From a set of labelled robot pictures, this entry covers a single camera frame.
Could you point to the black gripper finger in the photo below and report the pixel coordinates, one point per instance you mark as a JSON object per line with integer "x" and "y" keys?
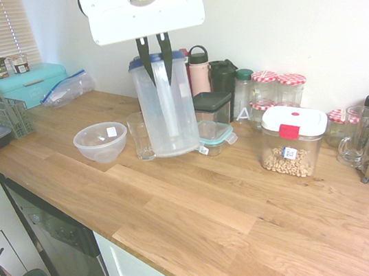
{"x": 145, "y": 57}
{"x": 165, "y": 54}

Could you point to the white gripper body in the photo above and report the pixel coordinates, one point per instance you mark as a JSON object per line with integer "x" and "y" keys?
{"x": 152, "y": 17}

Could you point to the clear pitcher with blue lid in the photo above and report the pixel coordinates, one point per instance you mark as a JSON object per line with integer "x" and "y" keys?
{"x": 168, "y": 119}

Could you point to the red water bottle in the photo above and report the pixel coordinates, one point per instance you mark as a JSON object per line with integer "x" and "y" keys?
{"x": 185, "y": 56}

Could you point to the pink bottle with black cap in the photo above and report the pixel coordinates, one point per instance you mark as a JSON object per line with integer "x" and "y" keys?
{"x": 199, "y": 76}

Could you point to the black shaker bottle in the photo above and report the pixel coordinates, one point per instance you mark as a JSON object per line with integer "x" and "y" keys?
{"x": 222, "y": 78}

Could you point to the square container with black lid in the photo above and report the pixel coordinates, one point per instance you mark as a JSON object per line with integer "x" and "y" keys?
{"x": 212, "y": 101}

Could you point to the clear drinking glass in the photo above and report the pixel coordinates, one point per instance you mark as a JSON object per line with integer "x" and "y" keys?
{"x": 140, "y": 137}

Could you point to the clear zip bag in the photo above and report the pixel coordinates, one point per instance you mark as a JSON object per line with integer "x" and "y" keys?
{"x": 66, "y": 89}

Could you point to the glass jar with green lid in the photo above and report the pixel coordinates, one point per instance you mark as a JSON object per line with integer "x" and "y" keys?
{"x": 244, "y": 97}

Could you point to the glass container with teal lid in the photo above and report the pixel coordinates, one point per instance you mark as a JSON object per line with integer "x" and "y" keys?
{"x": 215, "y": 133}

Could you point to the clear plastic bowl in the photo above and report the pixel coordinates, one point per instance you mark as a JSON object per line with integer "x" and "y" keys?
{"x": 100, "y": 143}

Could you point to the jar with red gingham lid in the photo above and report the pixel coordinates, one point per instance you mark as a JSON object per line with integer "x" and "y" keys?
{"x": 257, "y": 111}
{"x": 291, "y": 89}
{"x": 265, "y": 86}
{"x": 337, "y": 122}

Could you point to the teal bread box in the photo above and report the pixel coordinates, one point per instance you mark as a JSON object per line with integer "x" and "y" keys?
{"x": 31, "y": 86}

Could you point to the brown and white cup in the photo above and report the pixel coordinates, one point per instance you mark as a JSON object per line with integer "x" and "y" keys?
{"x": 19, "y": 65}

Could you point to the grey cutlery basket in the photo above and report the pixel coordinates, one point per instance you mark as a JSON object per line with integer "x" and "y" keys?
{"x": 7, "y": 116}

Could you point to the cereal container with white lid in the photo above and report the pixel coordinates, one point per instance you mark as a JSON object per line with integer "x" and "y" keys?
{"x": 290, "y": 150}

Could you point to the black dishwasher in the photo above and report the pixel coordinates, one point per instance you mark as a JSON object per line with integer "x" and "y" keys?
{"x": 65, "y": 246}

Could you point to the clear glass mug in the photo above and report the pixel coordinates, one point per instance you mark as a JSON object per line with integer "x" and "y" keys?
{"x": 358, "y": 139}

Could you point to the white cabinet door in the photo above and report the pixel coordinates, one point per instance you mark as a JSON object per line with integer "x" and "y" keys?
{"x": 135, "y": 273}

